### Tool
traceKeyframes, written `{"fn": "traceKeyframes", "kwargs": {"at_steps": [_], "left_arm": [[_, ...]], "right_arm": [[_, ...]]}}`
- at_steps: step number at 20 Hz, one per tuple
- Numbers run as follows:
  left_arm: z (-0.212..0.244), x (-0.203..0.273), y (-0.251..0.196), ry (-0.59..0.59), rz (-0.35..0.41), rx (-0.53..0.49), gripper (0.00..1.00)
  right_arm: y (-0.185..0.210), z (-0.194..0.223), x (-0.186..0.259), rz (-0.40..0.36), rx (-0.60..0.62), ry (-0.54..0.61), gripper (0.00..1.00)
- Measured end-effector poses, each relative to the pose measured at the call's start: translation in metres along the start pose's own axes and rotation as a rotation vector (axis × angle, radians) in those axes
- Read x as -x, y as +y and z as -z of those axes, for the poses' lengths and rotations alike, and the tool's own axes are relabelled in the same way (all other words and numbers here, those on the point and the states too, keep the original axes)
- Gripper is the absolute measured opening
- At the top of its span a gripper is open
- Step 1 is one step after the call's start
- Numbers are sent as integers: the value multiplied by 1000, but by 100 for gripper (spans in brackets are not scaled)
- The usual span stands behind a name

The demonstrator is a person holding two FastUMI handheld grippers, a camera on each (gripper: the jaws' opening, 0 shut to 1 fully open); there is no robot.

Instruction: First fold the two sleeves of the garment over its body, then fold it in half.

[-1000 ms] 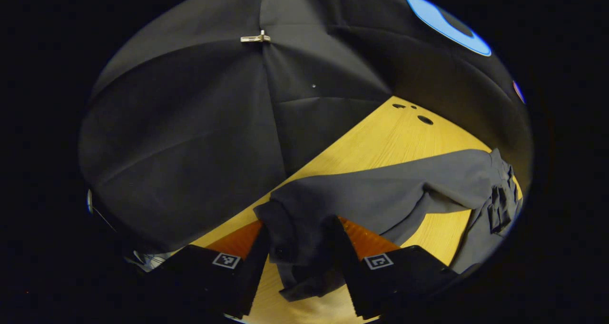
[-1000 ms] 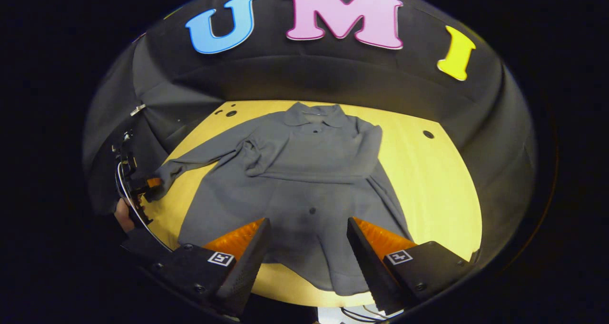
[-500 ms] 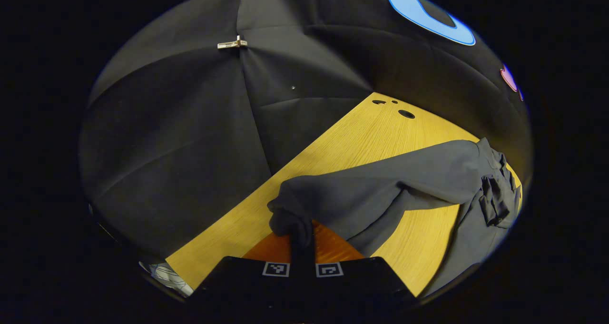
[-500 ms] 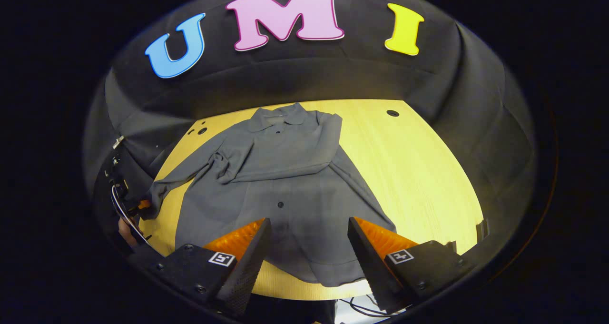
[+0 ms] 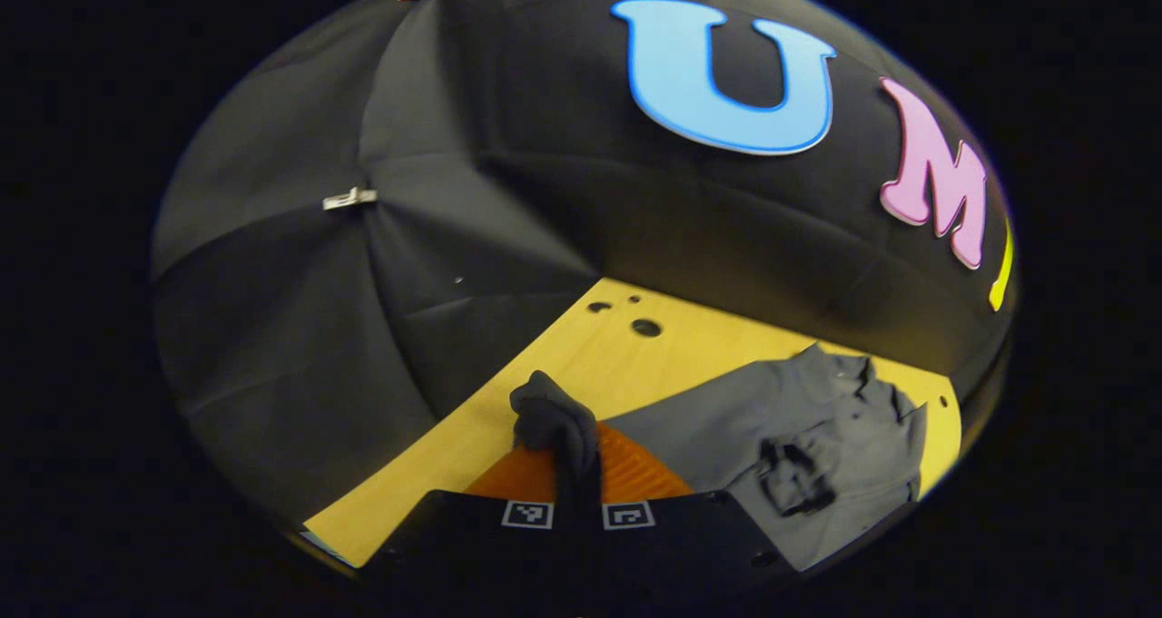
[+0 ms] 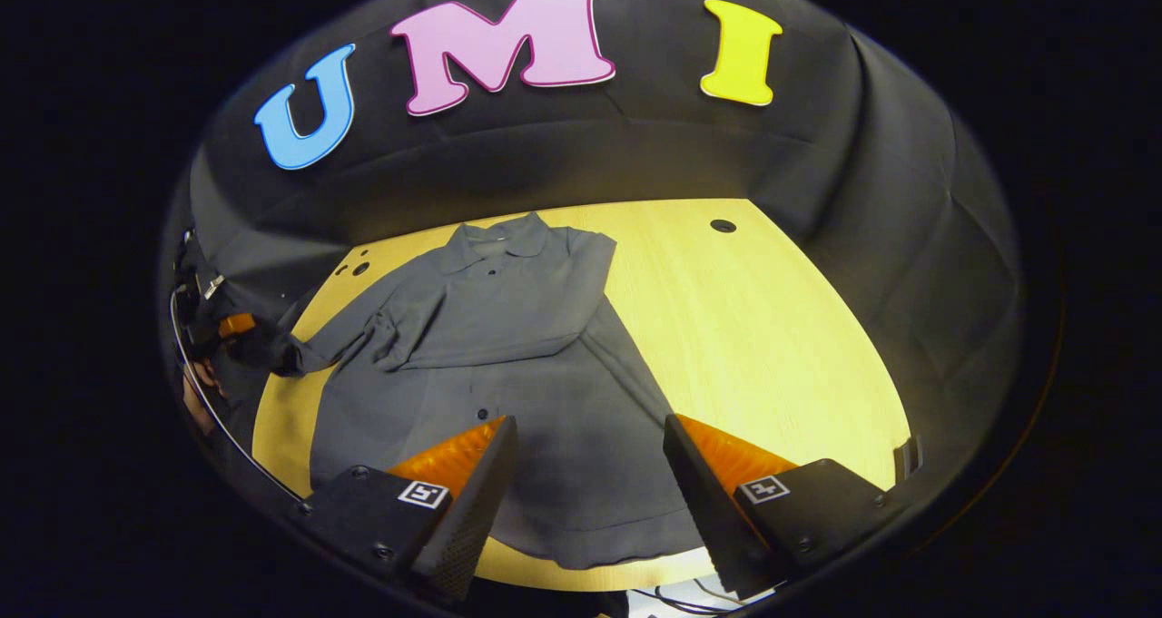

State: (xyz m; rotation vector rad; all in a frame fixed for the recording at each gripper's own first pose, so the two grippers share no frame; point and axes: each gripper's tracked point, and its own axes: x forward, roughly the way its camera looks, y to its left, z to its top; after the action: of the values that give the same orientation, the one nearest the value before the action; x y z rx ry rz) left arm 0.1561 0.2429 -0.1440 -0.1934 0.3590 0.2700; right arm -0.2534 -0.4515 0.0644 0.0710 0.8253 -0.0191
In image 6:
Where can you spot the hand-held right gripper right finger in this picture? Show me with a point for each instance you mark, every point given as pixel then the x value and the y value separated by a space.
pixel 708 509

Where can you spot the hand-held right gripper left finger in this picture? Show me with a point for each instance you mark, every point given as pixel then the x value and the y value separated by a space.
pixel 467 509

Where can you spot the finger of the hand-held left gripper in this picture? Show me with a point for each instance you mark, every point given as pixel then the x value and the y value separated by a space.
pixel 236 325

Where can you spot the grey collared shirt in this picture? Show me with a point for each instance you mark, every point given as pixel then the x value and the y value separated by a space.
pixel 545 400

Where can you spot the black backdrop cloth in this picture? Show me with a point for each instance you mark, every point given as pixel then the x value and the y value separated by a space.
pixel 581 155

